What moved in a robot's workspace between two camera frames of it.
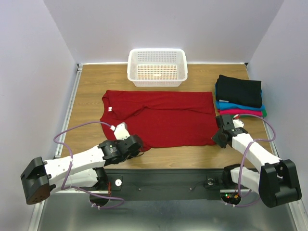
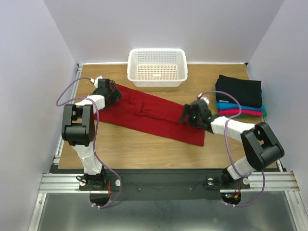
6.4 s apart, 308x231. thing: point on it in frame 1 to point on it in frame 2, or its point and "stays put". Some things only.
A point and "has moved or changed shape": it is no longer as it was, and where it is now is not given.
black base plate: x=164 y=184 stays put
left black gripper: x=134 y=154 to x=116 y=95
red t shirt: x=161 y=119 has moved or changed shape
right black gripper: x=223 y=122 to x=188 y=113
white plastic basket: x=157 y=67 stays put
